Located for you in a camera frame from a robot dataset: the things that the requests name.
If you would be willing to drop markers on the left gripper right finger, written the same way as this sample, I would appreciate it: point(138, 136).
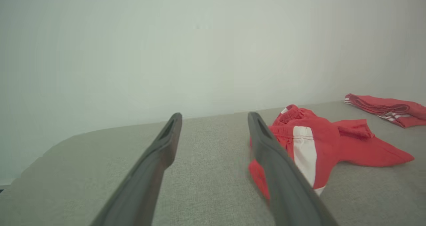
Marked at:
point(283, 186)

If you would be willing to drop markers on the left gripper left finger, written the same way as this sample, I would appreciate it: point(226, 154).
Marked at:
point(146, 179)

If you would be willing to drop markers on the red white basketball shorts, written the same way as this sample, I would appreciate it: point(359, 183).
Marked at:
point(332, 142)

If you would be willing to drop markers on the red white basketball jersey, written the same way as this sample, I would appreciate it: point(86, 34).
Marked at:
point(389, 109)

